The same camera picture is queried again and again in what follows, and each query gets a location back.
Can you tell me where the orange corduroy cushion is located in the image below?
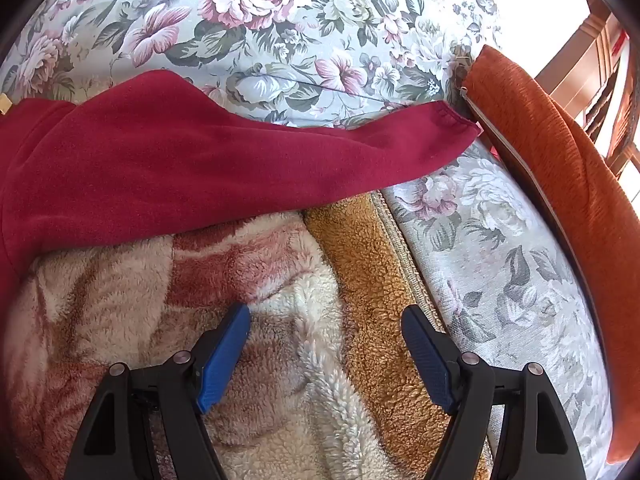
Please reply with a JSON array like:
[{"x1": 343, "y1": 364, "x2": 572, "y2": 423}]
[{"x1": 460, "y1": 45, "x2": 640, "y2": 466}]

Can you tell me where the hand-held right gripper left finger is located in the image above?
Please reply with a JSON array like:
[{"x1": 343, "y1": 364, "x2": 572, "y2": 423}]
[{"x1": 64, "y1": 303, "x2": 252, "y2": 480}]

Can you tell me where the wooden furniture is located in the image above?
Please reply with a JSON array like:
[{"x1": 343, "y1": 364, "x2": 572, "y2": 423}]
[{"x1": 535, "y1": 10, "x2": 640, "y2": 176}]

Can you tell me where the dark red sweater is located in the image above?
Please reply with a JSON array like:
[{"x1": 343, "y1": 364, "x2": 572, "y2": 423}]
[{"x1": 0, "y1": 70, "x2": 483, "y2": 321}]

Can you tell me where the floral fleece blanket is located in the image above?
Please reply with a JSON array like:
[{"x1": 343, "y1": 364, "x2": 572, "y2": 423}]
[{"x1": 0, "y1": 192, "x2": 496, "y2": 480}]

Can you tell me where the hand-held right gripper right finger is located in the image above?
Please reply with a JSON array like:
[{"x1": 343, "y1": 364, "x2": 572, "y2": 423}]
[{"x1": 401, "y1": 305, "x2": 587, "y2": 480}]

